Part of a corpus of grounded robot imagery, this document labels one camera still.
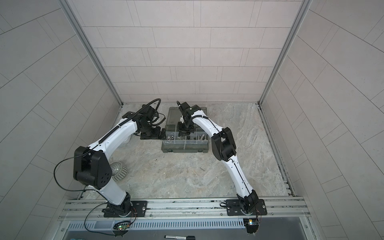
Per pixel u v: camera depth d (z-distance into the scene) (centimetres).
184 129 83
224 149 59
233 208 71
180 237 64
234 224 68
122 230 64
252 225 68
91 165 44
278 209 72
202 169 85
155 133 75
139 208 71
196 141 91
